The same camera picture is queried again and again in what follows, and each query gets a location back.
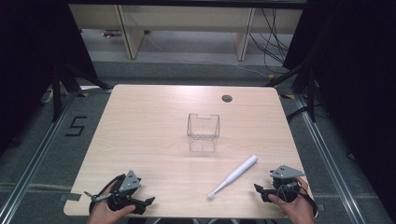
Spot small pink object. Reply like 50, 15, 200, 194
102, 29, 123, 39

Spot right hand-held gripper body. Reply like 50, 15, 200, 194
269, 164, 306, 203

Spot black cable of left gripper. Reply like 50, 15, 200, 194
83, 174, 127, 216

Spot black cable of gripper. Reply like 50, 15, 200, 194
83, 174, 127, 216
276, 182, 319, 218

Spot grey metal floor rail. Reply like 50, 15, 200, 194
293, 92, 370, 224
0, 91, 79, 224

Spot black hanging cables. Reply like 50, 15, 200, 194
248, 7, 291, 75

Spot white electric toothbrush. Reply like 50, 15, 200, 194
206, 154, 259, 201

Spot person's left hand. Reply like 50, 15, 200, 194
86, 181, 137, 224

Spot black metal stand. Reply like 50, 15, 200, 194
50, 61, 114, 123
264, 61, 318, 123

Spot beige wooden desk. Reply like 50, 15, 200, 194
68, 3, 304, 62

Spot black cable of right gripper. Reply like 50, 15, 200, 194
276, 182, 319, 218

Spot black curtain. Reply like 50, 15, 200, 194
0, 0, 99, 157
282, 0, 396, 222

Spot thick black floor cable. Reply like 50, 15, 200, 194
285, 105, 310, 123

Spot clear plastic container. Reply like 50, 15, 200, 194
186, 113, 221, 153

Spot person's right hand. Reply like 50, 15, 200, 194
267, 175, 317, 224

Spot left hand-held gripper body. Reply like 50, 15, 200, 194
106, 169, 148, 213

